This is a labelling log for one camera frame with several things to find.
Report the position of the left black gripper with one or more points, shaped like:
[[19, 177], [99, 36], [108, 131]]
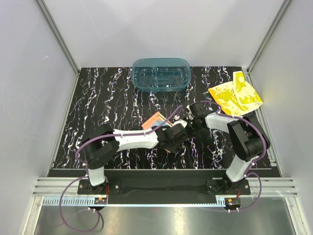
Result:
[[173, 149]]

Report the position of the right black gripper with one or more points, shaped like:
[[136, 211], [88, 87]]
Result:
[[189, 120]]

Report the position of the orange polka dot towel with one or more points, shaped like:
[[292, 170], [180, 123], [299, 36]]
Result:
[[156, 121]]

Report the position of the yellow patterned towel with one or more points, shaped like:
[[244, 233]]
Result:
[[236, 97]]

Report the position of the teal plastic basin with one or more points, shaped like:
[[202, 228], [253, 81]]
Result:
[[161, 74]]

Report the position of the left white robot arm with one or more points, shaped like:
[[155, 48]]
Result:
[[100, 147]]

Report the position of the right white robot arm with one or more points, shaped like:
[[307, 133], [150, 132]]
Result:
[[249, 141]]

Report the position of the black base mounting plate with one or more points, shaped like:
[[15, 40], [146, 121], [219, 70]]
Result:
[[218, 185]]

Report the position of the right connector board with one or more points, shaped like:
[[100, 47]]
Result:
[[236, 202]]

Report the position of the connector board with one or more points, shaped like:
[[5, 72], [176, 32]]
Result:
[[236, 202], [101, 200]]

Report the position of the left connector board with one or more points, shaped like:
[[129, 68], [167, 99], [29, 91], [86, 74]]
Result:
[[101, 200]]

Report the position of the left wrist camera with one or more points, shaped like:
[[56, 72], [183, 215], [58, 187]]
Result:
[[177, 120]]

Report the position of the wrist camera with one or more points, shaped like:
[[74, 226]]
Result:
[[177, 120], [197, 110]]

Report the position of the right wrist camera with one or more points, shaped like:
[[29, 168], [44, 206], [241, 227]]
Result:
[[197, 110]]

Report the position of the front aluminium rail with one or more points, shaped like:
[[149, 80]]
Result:
[[271, 187]]

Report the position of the left aluminium frame post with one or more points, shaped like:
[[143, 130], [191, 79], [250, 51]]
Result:
[[57, 35]]

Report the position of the aluminium frame post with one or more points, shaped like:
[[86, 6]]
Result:
[[57, 35], [270, 32]]

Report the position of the right aluminium frame post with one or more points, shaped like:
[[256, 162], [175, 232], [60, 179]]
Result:
[[270, 32]]

